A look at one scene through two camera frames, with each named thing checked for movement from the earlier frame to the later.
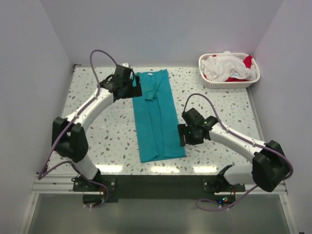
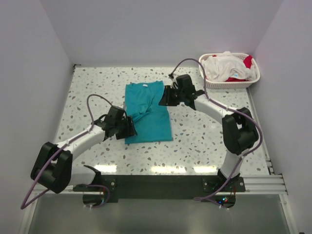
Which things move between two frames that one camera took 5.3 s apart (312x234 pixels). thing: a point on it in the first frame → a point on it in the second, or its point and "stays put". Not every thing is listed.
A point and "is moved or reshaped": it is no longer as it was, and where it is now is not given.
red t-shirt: (247, 61) stays put
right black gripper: (182, 129) → (166, 100)
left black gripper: (135, 91) → (129, 130)
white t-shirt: (225, 65) stays put
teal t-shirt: (158, 130) is moved or reshaped
